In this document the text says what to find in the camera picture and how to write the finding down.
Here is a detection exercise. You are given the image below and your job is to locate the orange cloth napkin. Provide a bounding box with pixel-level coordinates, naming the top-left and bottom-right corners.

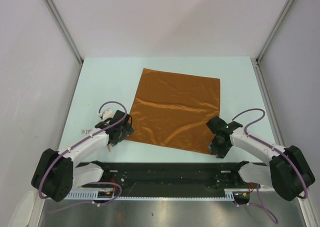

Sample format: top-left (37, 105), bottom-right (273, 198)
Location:
top-left (128, 69), bottom-right (221, 154)

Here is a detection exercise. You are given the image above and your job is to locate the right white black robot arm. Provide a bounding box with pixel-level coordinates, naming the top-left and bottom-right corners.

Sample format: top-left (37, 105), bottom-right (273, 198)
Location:
top-left (206, 116), bottom-right (316, 201)

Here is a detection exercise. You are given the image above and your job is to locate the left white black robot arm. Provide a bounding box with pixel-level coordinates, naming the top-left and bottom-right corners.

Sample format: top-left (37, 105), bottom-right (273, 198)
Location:
top-left (31, 109), bottom-right (134, 202)

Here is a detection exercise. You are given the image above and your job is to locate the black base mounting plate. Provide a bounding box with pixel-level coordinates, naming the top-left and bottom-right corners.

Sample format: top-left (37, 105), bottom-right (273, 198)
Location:
top-left (74, 160), bottom-right (292, 198)

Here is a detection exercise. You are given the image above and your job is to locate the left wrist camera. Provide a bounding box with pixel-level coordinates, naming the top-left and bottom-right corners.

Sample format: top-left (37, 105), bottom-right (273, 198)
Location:
top-left (98, 108), bottom-right (114, 121)

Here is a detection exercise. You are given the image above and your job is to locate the white slotted cable duct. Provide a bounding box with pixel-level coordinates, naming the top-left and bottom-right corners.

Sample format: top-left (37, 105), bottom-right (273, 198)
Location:
top-left (64, 190), bottom-right (235, 202)

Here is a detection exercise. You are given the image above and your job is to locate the right aluminium frame rail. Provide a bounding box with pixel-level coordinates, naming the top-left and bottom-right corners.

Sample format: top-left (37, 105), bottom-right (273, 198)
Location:
top-left (251, 58), bottom-right (311, 227)

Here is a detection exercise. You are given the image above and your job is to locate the left aluminium frame post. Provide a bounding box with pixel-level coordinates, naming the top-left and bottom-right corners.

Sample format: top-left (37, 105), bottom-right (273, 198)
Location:
top-left (43, 0), bottom-right (84, 66)

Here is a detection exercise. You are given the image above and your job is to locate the aluminium frame post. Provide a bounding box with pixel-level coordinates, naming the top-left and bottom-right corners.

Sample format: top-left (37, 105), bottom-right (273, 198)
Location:
top-left (43, 0), bottom-right (84, 66)
top-left (255, 0), bottom-right (296, 64)

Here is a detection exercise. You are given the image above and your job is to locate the right aluminium frame post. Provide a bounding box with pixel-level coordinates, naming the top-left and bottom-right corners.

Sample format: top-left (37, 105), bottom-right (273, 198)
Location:
top-left (255, 0), bottom-right (296, 64)

